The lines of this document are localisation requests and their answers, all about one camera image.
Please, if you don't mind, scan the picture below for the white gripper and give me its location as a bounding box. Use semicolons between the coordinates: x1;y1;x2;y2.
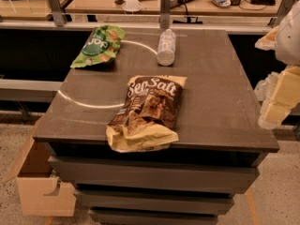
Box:
254;26;300;129

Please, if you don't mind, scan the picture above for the clear blue plastic bottle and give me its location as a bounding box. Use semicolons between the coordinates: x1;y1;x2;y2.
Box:
157;29;176;66

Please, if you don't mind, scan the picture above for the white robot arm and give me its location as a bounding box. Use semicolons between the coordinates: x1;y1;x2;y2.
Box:
255;1;300;129

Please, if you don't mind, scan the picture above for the brown sea salt chip bag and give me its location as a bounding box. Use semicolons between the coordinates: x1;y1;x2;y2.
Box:
106;75;187;153

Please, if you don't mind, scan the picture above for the green rice chip bag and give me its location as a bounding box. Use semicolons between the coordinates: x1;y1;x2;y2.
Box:
70;24;126;68

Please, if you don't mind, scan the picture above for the grey drawer cabinet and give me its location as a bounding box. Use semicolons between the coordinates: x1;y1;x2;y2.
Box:
34;29;278;225

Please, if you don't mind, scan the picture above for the clear round lid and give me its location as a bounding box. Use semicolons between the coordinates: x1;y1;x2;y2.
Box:
122;0;143;13

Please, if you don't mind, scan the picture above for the open wooden box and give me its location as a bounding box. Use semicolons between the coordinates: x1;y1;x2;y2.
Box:
5;119;76;217

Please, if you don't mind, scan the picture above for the right metal bracket post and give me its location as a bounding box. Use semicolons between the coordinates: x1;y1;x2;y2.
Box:
268;0;297;27

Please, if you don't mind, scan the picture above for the metal bracket post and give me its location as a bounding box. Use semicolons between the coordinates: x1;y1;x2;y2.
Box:
159;0;171;29
268;0;297;27
47;0;67;27

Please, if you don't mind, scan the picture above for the middle metal bracket post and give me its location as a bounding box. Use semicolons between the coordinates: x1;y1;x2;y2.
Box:
159;0;171;29

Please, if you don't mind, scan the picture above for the left metal bracket post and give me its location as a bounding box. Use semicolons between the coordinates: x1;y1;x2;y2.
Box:
47;0;67;27

